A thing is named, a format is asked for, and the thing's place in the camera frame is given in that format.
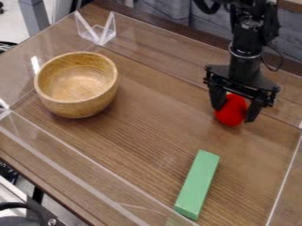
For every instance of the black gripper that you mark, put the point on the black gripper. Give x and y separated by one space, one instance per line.
256 88

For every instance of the red plush strawberry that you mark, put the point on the red plush strawberry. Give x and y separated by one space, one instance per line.
232 115

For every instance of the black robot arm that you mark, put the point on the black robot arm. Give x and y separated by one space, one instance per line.
255 27

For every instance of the green rectangular block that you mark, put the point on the green rectangular block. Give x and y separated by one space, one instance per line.
193 193

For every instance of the wooden bowl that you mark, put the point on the wooden bowl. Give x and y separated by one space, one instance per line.
77 84

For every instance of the clear acrylic corner bracket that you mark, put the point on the clear acrylic corner bracket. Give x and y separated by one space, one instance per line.
98 34

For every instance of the clear acrylic front wall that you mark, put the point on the clear acrylic front wall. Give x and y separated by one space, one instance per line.
88 188

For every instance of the grey post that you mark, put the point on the grey post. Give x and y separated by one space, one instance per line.
35 15

